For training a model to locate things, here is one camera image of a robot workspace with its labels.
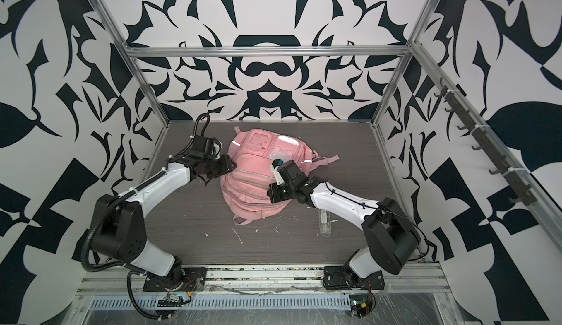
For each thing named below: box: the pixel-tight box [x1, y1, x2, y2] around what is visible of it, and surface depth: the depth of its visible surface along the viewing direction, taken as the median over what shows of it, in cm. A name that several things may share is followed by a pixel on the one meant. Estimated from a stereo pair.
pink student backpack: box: [220, 126, 340, 225], surface depth 91 cm
